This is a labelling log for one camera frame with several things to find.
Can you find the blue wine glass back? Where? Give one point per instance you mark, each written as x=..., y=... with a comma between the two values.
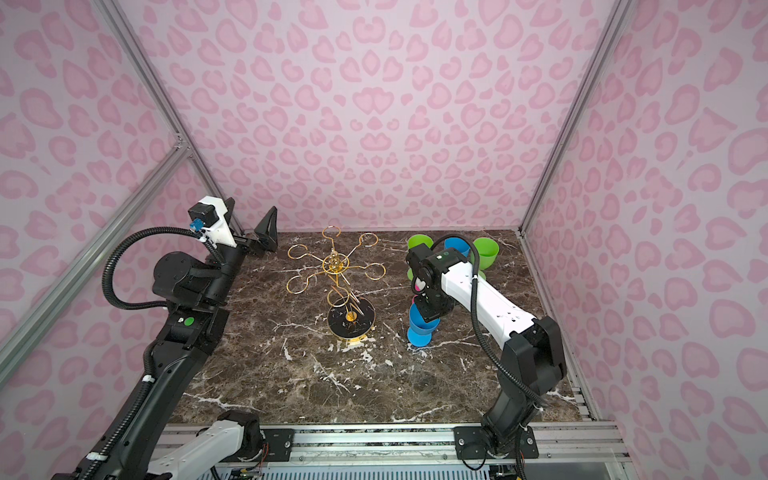
x=420, y=331

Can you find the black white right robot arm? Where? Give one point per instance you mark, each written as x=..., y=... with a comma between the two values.
x=527, y=351

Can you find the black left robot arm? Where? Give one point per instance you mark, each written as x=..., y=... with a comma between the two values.
x=194, y=295

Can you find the aluminium diagonal frame bar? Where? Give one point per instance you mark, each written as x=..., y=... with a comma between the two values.
x=39, y=320

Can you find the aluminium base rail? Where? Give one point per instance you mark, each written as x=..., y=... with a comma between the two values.
x=581, y=450

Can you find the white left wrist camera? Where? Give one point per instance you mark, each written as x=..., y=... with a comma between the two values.
x=207, y=220

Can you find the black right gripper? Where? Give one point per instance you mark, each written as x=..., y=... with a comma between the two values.
x=429, y=314

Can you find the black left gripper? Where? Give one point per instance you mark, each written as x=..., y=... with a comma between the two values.
x=262, y=240

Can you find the gold wire glass rack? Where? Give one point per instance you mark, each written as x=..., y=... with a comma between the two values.
x=351, y=316

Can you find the blue wine glass front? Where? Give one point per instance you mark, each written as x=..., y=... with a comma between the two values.
x=458, y=244

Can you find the green wine glass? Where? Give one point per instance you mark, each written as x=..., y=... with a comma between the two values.
x=488, y=250
x=419, y=239

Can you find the blue wine glass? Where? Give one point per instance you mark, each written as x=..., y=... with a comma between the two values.
x=458, y=244
x=420, y=331

